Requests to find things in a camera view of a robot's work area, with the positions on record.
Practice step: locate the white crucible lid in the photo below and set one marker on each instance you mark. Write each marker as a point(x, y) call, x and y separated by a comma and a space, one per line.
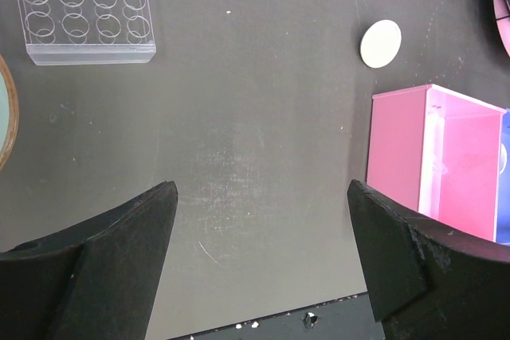
point(380, 43)

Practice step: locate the clear test tube rack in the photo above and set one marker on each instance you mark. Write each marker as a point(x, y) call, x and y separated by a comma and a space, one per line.
point(80, 32)

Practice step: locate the pink plastic bin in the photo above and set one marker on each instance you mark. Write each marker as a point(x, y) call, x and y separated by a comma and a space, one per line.
point(399, 158)

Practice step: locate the blue plastic bin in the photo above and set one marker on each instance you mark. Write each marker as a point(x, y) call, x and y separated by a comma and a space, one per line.
point(502, 224)

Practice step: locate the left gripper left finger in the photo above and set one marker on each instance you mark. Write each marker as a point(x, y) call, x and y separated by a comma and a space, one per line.
point(94, 280)

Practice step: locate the light green plate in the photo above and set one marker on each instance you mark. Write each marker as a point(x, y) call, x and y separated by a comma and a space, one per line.
point(9, 112)

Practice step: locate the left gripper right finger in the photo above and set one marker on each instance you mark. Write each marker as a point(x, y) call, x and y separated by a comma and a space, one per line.
point(425, 279)

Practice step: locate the pink plate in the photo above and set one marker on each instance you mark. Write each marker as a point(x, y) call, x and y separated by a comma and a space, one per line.
point(502, 22)

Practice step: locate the clear plastic pipette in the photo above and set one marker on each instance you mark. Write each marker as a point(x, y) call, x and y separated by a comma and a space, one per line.
point(436, 138)

